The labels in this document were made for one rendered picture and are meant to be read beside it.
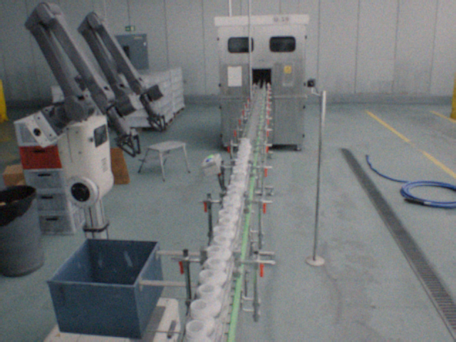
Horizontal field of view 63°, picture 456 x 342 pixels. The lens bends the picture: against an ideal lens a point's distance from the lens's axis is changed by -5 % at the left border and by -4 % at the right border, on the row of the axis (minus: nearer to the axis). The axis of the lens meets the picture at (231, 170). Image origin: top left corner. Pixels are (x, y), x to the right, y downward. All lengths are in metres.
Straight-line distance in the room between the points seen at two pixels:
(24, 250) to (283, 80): 4.36
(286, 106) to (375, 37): 6.24
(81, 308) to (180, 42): 10.85
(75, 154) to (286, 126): 4.79
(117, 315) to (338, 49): 10.91
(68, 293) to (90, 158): 0.63
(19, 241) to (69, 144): 1.65
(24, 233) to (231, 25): 4.22
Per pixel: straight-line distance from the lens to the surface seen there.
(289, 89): 6.16
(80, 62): 1.57
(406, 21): 12.26
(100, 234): 1.99
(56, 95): 9.02
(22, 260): 3.41
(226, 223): 1.18
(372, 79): 12.04
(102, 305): 1.41
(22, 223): 3.28
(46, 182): 3.87
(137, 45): 12.24
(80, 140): 1.77
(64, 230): 4.01
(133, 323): 1.41
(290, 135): 6.29
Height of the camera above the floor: 1.68
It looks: 18 degrees down
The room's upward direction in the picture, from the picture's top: 2 degrees counter-clockwise
